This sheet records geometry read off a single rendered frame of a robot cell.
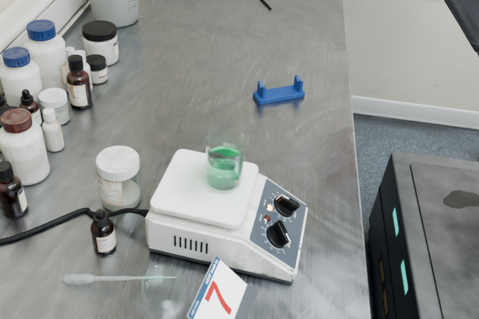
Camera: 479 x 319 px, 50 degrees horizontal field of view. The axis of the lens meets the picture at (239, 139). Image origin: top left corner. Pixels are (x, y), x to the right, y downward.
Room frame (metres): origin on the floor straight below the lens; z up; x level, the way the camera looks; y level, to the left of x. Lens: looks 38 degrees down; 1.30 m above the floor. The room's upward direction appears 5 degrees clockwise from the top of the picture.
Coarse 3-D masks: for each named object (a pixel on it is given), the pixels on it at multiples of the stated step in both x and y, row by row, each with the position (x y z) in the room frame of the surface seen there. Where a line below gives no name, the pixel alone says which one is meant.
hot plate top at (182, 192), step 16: (176, 160) 0.53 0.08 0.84; (192, 160) 0.53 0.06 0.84; (176, 176) 0.49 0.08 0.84; (192, 176) 0.50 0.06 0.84; (256, 176) 0.51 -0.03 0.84; (160, 192) 0.46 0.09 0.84; (176, 192) 0.46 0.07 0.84; (192, 192) 0.47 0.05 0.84; (208, 192) 0.47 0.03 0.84; (240, 192) 0.47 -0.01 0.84; (160, 208) 0.43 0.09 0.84; (176, 208) 0.44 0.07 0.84; (192, 208) 0.44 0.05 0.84; (208, 208) 0.44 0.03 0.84; (224, 208) 0.44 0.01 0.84; (240, 208) 0.45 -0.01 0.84; (224, 224) 0.42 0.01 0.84; (240, 224) 0.42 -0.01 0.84
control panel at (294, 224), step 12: (264, 192) 0.50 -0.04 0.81; (276, 192) 0.51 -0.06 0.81; (264, 204) 0.48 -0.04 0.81; (300, 204) 0.52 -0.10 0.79; (264, 216) 0.46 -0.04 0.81; (276, 216) 0.47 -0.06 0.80; (300, 216) 0.49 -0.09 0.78; (252, 228) 0.44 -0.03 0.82; (264, 228) 0.44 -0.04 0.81; (288, 228) 0.46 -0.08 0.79; (300, 228) 0.47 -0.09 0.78; (252, 240) 0.42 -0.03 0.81; (264, 240) 0.43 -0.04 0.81; (276, 252) 0.42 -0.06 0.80; (288, 252) 0.43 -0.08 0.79; (288, 264) 0.41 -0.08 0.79
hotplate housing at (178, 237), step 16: (256, 192) 0.50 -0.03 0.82; (288, 192) 0.53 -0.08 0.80; (256, 208) 0.47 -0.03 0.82; (160, 224) 0.43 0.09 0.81; (176, 224) 0.43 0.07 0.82; (192, 224) 0.43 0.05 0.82; (208, 224) 0.43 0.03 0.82; (304, 224) 0.49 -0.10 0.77; (160, 240) 0.43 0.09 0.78; (176, 240) 0.42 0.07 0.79; (192, 240) 0.42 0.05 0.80; (208, 240) 0.42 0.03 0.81; (224, 240) 0.41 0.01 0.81; (240, 240) 0.41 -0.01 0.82; (176, 256) 0.43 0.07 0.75; (192, 256) 0.42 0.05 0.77; (208, 256) 0.42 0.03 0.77; (224, 256) 0.41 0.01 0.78; (240, 256) 0.41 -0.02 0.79; (256, 256) 0.41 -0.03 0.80; (272, 256) 0.41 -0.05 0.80; (240, 272) 0.41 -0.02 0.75; (256, 272) 0.41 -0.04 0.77; (272, 272) 0.40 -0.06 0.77; (288, 272) 0.40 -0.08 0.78
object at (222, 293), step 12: (216, 276) 0.38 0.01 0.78; (228, 276) 0.39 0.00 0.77; (216, 288) 0.37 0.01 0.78; (228, 288) 0.38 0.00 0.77; (240, 288) 0.38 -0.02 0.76; (204, 300) 0.35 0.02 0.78; (216, 300) 0.35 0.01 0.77; (228, 300) 0.36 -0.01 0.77; (204, 312) 0.33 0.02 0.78; (216, 312) 0.34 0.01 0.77; (228, 312) 0.35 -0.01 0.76
